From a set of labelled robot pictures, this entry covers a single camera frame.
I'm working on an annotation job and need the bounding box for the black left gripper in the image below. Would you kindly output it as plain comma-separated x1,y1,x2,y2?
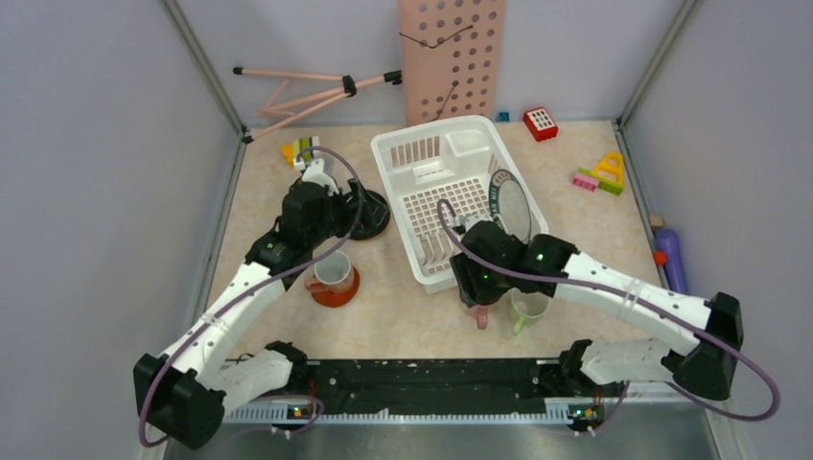
307,176,386,247

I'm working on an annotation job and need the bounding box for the pink ghost mug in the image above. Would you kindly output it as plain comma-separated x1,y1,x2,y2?
461,304,491,331

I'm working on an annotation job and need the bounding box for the orange white mug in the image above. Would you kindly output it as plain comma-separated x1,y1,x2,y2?
304,250,356,295

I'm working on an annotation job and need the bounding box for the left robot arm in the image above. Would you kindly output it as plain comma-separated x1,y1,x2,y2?
133,156,359,449

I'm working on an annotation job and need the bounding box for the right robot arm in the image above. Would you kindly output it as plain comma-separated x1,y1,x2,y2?
451,217,744,401

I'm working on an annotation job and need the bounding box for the white plastic dish rack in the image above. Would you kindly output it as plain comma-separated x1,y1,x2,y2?
371,115,549,294

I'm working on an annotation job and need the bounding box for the green mug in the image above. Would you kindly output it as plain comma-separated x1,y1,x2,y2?
507,289,550,336

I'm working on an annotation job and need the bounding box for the black plate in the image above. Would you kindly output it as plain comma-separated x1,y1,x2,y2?
345,178,391,241

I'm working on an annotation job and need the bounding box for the striped toy block stack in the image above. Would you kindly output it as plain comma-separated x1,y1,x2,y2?
281,136,320,169

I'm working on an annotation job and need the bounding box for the orange saucer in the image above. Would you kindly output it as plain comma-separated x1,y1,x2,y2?
310,268,360,308

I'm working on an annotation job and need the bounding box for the pink tripod stand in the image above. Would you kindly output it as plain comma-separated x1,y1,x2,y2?
232,66,403,145

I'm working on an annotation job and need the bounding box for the pink toy brick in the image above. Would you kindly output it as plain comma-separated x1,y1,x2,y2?
571,172,600,192

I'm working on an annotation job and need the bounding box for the yellow green toy triangle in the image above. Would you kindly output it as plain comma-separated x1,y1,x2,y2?
576,151,625,196

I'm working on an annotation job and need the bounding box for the red toy block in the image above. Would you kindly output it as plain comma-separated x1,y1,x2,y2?
523,106,559,142

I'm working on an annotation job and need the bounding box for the pink perforated board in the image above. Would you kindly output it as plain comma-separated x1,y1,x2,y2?
397,0,507,127

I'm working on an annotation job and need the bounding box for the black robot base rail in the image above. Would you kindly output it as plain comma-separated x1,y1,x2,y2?
235,355,630,427

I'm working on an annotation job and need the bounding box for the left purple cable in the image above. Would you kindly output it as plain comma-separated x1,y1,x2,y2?
138,146,365,449

